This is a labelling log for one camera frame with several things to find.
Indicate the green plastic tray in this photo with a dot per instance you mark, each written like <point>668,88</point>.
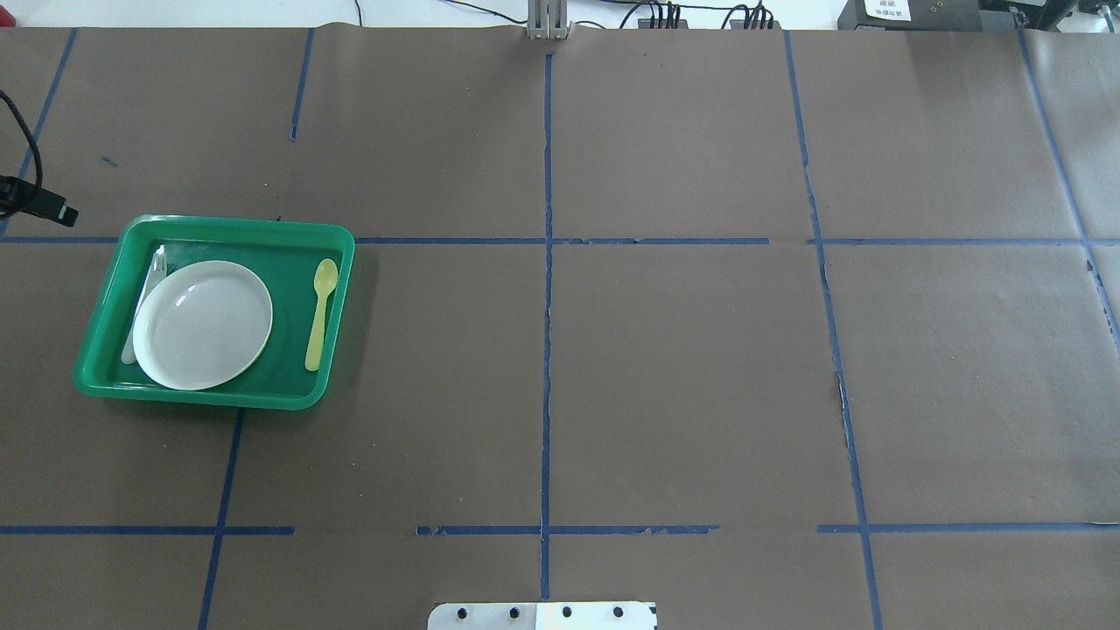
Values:
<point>284,253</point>

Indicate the aluminium frame post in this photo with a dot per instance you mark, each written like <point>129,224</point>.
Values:
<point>548,20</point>

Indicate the black computer box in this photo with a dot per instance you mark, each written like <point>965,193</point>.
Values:
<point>916,16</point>

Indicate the yellow plastic spoon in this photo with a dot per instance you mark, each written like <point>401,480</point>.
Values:
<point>324,283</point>

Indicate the white camera stand column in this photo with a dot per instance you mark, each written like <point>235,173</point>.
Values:
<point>545,615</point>

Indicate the white plastic fork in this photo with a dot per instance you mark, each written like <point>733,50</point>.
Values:
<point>155,274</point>

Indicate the white round plate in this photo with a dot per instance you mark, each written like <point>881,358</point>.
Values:
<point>205,324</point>

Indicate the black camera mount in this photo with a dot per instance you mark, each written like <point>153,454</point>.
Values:
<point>18,196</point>

